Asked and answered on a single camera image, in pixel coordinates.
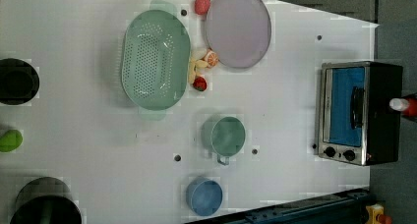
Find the orange slice toy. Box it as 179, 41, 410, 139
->
204, 50, 218, 68

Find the green perforated colander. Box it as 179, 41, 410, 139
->
121, 0, 191, 121

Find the red plush ketchup bottle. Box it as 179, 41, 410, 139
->
389, 94, 417, 118

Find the red toy strawberry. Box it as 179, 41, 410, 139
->
193, 77, 208, 91
194, 0, 210, 15

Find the blue metal frame rail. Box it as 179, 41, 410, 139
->
187, 189, 376, 224

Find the black toaster oven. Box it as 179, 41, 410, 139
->
318, 61, 403, 166

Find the black cylinder lower left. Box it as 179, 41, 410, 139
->
10, 177, 83, 224

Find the green toy fruit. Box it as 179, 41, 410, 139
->
0, 130, 23, 152

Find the lilac round plate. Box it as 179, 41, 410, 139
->
205, 0, 271, 68

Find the yellow orange clamp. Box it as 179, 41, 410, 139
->
366, 203, 392, 224

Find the blue cup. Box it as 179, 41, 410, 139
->
186, 177, 223, 216

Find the green mug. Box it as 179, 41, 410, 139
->
201, 115, 246, 166

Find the black cylinder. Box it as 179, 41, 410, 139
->
10, 177, 83, 224
0, 58, 40, 105

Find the black cylinder upper left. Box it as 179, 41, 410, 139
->
0, 58, 40, 105

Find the peeled banana toy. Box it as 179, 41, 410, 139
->
188, 48, 209, 84

